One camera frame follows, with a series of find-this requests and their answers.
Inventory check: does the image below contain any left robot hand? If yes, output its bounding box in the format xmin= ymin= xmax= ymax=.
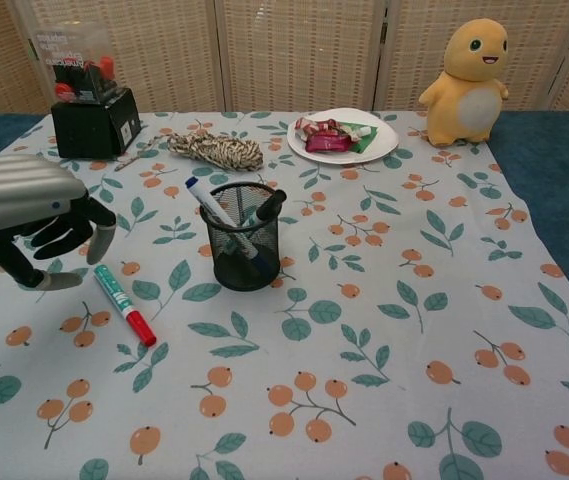
xmin=0 ymin=153 xmax=118 ymax=293

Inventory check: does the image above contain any green red marker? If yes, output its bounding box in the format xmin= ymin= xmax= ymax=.
xmin=93 ymin=263 xmax=158 ymax=347

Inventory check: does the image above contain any black mesh pen cup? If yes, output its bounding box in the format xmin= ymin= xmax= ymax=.
xmin=199 ymin=181 xmax=281 ymax=292

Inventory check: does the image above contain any blue capped marker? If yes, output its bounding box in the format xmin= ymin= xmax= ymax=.
xmin=185 ymin=175 xmax=266 ymax=272

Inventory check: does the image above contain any green black marker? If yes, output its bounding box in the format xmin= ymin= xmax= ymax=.
xmin=223 ymin=189 xmax=288 ymax=252

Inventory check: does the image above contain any black cardboard box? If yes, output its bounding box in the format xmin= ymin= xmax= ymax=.
xmin=50 ymin=86 xmax=140 ymax=160

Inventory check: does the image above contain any clear plastic capsule container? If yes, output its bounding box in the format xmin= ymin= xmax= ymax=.
xmin=23 ymin=0 xmax=121 ymax=106

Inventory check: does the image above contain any white red striped wrapper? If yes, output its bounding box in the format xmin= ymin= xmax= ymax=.
xmin=294 ymin=115 xmax=346 ymax=144

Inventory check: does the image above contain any woven folding screen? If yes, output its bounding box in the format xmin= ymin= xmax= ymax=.
xmin=0 ymin=0 xmax=569 ymax=121

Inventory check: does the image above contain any white paper plate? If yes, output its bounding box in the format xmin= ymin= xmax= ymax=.
xmin=286 ymin=107 xmax=399 ymax=165

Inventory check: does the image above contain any red foil snack wrapper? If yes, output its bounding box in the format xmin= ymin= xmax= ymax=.
xmin=305 ymin=130 xmax=353 ymax=154

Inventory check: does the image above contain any floral print tablecloth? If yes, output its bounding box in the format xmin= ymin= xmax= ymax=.
xmin=0 ymin=110 xmax=569 ymax=480

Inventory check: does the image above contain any green snack packet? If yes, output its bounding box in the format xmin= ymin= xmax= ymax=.
xmin=339 ymin=121 xmax=381 ymax=154

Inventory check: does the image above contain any yellow plush toy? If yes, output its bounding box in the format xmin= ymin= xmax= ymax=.
xmin=418 ymin=18 xmax=510 ymax=147

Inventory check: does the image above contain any striped rope bundle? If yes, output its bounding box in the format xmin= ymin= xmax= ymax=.
xmin=114 ymin=118 xmax=264 ymax=174

